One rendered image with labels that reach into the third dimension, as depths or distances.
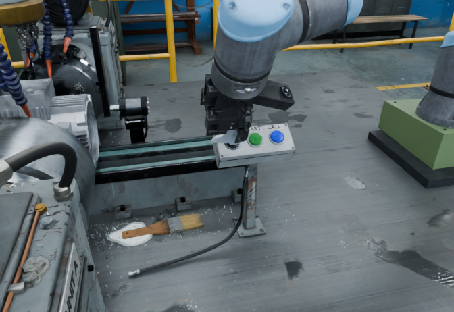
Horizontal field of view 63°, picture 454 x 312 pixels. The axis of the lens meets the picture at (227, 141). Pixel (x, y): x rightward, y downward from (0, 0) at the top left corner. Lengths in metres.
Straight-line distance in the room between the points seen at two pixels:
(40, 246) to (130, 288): 0.43
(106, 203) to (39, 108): 0.30
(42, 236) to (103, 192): 0.56
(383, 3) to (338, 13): 6.10
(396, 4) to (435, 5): 1.22
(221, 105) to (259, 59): 0.15
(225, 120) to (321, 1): 0.25
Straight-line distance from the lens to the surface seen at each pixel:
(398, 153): 1.34
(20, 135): 0.71
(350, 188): 1.16
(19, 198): 0.52
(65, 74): 1.18
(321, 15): 0.54
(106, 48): 1.38
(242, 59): 0.51
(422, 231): 1.08
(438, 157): 1.28
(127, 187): 1.01
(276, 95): 0.66
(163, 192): 1.03
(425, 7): 7.75
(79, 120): 0.92
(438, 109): 1.30
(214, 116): 0.64
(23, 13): 0.88
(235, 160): 0.80
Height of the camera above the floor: 1.45
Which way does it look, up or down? 29 degrees down
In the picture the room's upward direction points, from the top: straight up
